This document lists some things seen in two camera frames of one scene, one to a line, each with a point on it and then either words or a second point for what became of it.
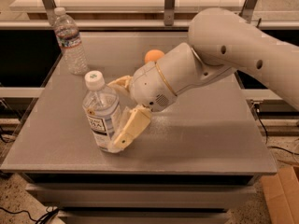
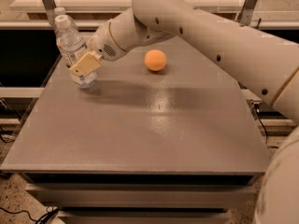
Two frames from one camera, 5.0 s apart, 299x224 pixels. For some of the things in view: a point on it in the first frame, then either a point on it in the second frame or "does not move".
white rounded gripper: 149,85 -> 102,45
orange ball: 151,56 does not move
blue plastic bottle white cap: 100,105 -> 72,49
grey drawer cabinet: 196,161 does not move
